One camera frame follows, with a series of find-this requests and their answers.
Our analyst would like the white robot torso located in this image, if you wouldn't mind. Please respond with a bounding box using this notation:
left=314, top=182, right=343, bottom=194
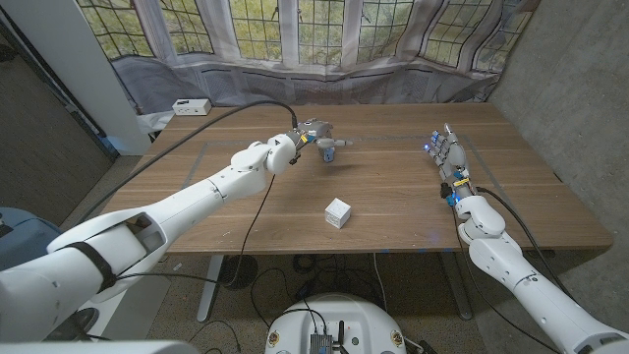
left=264, top=293, right=408, bottom=354

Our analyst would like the blue-grey chair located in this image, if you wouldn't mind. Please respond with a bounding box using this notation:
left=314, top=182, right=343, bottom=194
left=0, top=206, right=63, bottom=271

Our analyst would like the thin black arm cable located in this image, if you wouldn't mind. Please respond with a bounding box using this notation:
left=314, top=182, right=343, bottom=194
left=450, top=206, right=561, bottom=354
left=115, top=172, right=276, bottom=287

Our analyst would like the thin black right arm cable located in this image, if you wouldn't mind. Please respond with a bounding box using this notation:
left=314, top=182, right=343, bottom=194
left=450, top=206, right=561, bottom=354

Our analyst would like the black round floor base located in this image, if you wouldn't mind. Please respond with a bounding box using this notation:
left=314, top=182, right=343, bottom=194
left=218, top=254, right=259, bottom=291

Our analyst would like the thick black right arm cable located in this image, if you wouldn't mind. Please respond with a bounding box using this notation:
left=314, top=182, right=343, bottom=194
left=475, top=185, right=576, bottom=301

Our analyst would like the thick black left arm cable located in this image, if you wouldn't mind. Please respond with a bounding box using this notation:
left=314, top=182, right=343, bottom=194
left=78, top=100, right=300, bottom=222

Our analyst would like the printed window backdrop cloth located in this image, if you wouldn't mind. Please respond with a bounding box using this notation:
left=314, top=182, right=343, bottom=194
left=76, top=0, right=542, bottom=117

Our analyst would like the white power box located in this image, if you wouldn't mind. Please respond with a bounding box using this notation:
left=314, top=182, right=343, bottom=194
left=171, top=98, right=212, bottom=117

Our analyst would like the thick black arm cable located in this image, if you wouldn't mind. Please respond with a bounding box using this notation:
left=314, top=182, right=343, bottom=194
left=78, top=100, right=300, bottom=222
left=475, top=185, right=576, bottom=301

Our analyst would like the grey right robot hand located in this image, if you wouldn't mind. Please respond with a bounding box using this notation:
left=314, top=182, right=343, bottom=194
left=423, top=122, right=472, bottom=183

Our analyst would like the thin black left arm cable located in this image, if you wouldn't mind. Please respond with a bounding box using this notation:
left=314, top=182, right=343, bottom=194
left=115, top=172, right=276, bottom=287

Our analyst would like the white table leg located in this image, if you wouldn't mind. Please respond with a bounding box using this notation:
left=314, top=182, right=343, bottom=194
left=196, top=254, right=225, bottom=324
left=439, top=251, right=474, bottom=321

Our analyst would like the white pillar panel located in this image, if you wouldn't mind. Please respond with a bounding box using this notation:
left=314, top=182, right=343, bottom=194
left=0, top=0, right=151, bottom=156

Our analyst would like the white floor cable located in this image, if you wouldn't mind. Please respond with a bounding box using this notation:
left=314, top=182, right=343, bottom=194
left=372, top=253, right=389, bottom=314

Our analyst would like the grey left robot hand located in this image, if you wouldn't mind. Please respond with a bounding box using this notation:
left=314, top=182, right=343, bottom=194
left=287, top=118, right=354, bottom=154

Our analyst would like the black floor cable loop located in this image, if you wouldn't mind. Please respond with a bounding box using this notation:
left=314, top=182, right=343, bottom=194
left=250, top=267, right=315, bottom=329

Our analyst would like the white cube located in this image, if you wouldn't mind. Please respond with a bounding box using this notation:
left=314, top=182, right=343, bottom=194
left=323, top=197, right=353, bottom=230

